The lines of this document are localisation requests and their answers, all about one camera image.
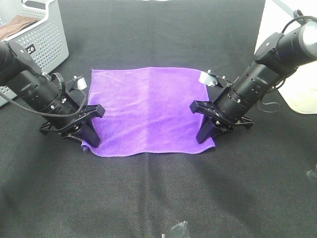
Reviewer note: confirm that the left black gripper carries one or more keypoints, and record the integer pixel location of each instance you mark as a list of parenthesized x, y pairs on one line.
[(78, 127)]

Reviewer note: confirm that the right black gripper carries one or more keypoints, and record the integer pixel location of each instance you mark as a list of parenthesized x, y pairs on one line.
[(215, 123)]

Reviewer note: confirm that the purple microfiber towel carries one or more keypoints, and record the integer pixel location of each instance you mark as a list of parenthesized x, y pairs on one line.
[(147, 110)]

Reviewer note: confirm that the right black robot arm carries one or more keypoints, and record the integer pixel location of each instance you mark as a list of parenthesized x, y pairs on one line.
[(277, 58)]

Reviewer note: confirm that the black table cloth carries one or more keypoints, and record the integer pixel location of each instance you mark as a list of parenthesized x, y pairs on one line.
[(252, 184)]

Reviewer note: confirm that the grey perforated plastic basket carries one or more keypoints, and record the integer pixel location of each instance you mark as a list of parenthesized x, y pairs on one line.
[(44, 40)]

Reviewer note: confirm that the white plastic bin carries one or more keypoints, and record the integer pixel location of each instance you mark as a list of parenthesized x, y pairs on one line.
[(299, 90)]

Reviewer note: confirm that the brown folded towel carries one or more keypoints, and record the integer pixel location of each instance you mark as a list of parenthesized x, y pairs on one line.
[(17, 24)]

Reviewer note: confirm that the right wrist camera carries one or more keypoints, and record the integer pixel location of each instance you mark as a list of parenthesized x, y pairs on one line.
[(212, 80)]

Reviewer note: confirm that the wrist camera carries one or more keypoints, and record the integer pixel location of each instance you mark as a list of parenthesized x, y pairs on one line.
[(212, 80), (76, 83)]

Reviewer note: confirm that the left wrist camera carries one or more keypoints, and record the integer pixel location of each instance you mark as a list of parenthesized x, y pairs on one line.
[(76, 83)]

